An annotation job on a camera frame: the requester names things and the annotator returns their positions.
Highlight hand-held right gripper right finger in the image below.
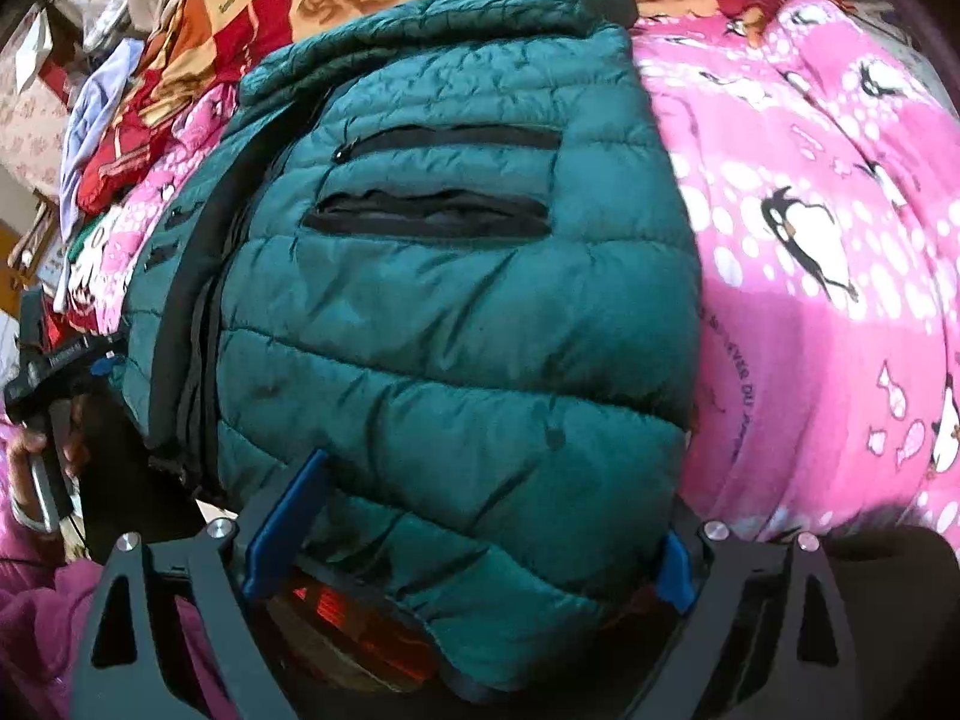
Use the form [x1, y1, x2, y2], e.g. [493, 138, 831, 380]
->
[652, 499, 863, 720]

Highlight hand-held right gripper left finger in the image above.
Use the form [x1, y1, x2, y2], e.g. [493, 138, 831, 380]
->
[69, 448, 331, 720]

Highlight green puffer jacket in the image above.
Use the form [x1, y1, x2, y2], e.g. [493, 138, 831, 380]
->
[112, 0, 710, 695]

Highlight person's left forearm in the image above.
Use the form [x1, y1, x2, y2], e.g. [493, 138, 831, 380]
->
[0, 420, 252, 720]

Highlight person's left hand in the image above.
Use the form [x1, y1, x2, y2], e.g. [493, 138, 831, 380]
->
[7, 396, 92, 533]

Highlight white green printed cloth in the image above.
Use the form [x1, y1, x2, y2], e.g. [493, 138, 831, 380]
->
[54, 216, 115, 310]

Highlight lavender cloth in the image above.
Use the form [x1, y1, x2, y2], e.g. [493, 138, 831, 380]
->
[58, 37, 147, 241]

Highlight clear plastic bag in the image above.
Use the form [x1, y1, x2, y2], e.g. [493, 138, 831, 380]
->
[81, 0, 134, 50]

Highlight pink penguin print blanket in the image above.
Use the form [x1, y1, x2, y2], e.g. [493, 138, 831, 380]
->
[67, 0, 960, 548]

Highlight silver bracelet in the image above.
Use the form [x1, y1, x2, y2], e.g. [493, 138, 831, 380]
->
[10, 496, 47, 535]

